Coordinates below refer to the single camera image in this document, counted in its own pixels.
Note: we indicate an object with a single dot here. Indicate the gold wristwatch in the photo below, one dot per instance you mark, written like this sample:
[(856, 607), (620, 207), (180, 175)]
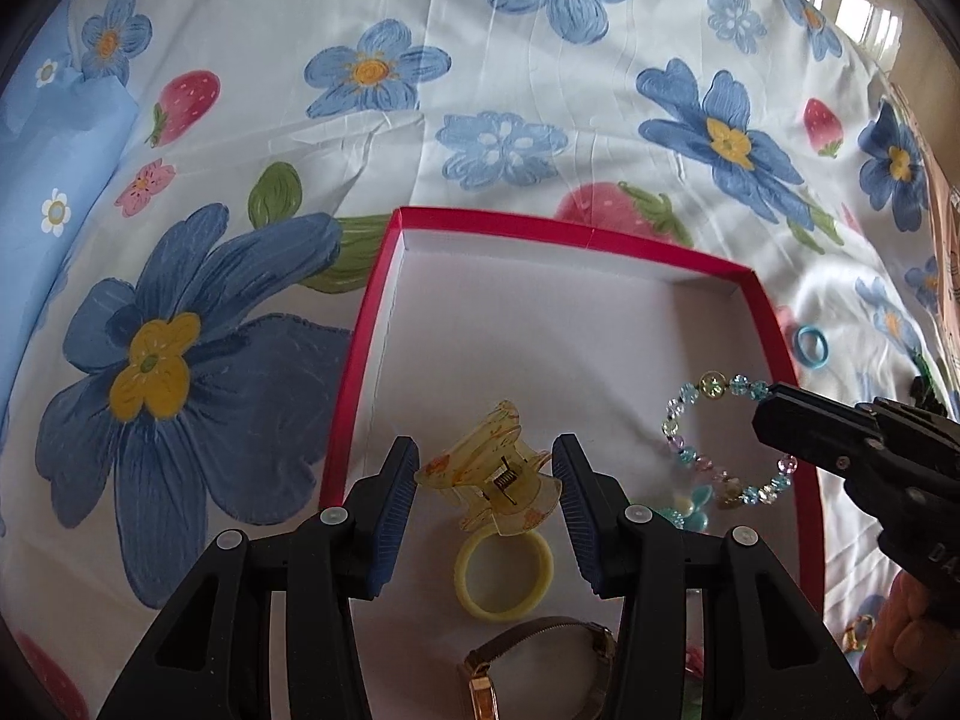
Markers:
[(480, 682)]

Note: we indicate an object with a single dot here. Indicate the floral white bedsheet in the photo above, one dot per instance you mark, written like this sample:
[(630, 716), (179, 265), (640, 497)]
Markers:
[(525, 90)]

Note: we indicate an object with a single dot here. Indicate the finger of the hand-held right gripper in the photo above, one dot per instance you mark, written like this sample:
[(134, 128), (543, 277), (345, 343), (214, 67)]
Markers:
[(810, 424), (919, 426)]

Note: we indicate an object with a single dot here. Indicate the light blue pillow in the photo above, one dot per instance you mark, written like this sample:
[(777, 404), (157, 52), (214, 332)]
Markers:
[(45, 202)]

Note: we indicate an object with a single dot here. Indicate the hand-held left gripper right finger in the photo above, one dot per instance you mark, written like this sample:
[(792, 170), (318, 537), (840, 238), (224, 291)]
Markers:
[(581, 517)]

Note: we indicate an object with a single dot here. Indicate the green hair clip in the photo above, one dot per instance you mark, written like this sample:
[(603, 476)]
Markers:
[(926, 373)]

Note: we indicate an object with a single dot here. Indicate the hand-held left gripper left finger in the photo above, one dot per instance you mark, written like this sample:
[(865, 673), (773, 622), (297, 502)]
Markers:
[(394, 517)]

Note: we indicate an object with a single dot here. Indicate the black scrunchie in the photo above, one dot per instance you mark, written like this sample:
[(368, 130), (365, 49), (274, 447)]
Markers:
[(921, 394)]

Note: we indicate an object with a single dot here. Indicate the pastel flower hair clip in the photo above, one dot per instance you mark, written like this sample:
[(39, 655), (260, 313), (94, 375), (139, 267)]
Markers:
[(694, 502)]

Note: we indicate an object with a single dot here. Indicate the yellow hair claw clip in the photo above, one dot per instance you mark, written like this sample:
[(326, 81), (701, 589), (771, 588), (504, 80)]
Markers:
[(495, 457)]

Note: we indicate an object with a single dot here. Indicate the red shallow cardboard box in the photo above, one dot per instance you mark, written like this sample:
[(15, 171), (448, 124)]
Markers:
[(525, 330)]

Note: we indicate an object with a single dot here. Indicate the person's right hand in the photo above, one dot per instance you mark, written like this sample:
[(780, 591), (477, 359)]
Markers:
[(915, 630)]

